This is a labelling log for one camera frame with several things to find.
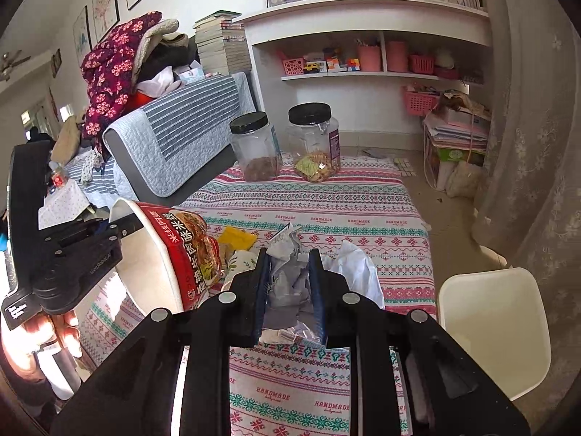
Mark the dark grey sofa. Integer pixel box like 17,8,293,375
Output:
105,32,261,212

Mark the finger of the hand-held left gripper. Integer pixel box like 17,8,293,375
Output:
41,215,145,256

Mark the grey striped quilted sofa cover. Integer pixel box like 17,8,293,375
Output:
103,72,257,198

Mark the yellow wrapper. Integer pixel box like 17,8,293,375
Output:
217,228,259,251

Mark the black garment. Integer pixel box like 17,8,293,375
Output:
141,45,197,83

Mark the stack of papers and folders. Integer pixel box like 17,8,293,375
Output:
422,93,493,191

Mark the large pink plastic basket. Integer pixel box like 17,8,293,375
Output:
403,87,441,116

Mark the clear jar with brown nuts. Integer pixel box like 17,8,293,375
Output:
229,112,283,182

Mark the white garment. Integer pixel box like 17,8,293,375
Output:
136,66,182,98

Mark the pink pen holder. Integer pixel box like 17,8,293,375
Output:
356,44,382,72

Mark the patterned pink green tablecloth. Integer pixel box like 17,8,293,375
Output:
73,152,439,436

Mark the red instant noodle cup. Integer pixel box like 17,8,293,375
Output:
110,198,225,314

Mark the pile of clothes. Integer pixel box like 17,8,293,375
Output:
81,10,164,155

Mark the beige fleece garment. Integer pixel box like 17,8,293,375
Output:
134,18,182,82

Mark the small framed picture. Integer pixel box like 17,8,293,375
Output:
73,5,93,55

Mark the cream cloth bag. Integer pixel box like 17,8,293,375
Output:
447,161,483,198

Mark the person's left hand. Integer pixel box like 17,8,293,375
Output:
20,310,83,359

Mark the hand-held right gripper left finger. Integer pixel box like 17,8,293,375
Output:
50,249,273,436

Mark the pink cylinder container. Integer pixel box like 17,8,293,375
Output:
386,40,408,72

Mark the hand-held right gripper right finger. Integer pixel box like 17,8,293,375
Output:
308,249,533,436

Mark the green white cardboard box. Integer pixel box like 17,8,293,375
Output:
436,145,486,166

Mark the white floral lace curtain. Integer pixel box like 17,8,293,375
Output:
472,0,581,409

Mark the white plastic bin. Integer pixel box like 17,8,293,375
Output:
437,267,553,401

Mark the ceiling fan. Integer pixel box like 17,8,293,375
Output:
0,50,32,82

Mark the stack of books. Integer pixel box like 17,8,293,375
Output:
193,9,252,76

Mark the white shelf unit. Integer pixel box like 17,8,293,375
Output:
233,0,493,137

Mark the grey white paper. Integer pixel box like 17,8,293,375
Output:
259,224,330,350

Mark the framed tree picture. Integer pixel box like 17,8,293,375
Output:
92,0,120,44

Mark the crumpled white tissue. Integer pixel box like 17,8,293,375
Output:
324,241,386,312

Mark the clear jar with cookies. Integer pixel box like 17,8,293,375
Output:
287,103,341,184

